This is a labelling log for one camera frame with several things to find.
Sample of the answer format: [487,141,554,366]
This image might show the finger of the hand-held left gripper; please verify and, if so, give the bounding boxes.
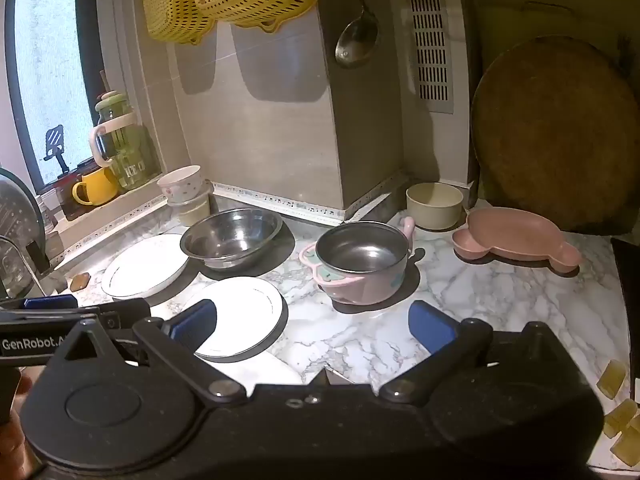
[80,299,152,331]
[0,296,80,313]

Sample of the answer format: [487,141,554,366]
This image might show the white plate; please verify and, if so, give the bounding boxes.
[101,233,191,299]
[182,276,285,361]

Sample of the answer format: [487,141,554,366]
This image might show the pink pot with steel interior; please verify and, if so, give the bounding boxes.
[299,216,417,306]

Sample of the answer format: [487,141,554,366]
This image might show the round wooden cutting board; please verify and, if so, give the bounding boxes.
[470,35,640,236]

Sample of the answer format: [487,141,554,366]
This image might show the stainless steel bowl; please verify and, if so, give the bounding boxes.
[180,208,284,270]

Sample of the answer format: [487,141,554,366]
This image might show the chrome faucet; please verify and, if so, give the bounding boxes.
[0,234,51,297]

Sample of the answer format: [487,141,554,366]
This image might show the yellow mug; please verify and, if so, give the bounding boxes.
[71,167,120,207]

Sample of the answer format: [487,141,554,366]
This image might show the white vent grille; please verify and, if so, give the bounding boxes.
[404,0,458,113]

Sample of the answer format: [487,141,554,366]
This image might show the green glass pitcher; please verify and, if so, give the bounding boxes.
[90,89,160,192]

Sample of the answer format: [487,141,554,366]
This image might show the dark brown box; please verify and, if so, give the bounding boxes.
[54,160,101,222]

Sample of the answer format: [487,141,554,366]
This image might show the pink bear-shaped plate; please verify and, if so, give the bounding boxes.
[452,206,583,273]

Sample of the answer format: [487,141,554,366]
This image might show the cream bowl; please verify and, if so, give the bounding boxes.
[406,182,465,231]

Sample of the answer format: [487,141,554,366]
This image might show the cream cup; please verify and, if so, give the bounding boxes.
[176,196,211,227]

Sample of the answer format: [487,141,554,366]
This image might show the steel ladle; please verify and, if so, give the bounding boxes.
[334,0,380,70]

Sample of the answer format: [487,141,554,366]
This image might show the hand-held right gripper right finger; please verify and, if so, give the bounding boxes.
[379,301,566,403]

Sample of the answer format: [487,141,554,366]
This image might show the person's left hand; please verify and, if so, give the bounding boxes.
[0,367,33,466]

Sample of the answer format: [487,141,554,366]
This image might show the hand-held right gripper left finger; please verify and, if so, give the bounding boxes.
[50,300,246,406]

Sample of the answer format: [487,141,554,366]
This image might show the window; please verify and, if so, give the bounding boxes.
[0,0,108,193]

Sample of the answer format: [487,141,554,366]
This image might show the yellow sponge piece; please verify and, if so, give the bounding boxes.
[612,425,640,466]
[603,399,638,436]
[596,360,627,400]

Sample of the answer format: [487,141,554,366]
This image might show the black cooktop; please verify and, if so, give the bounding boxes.
[611,237,640,401]

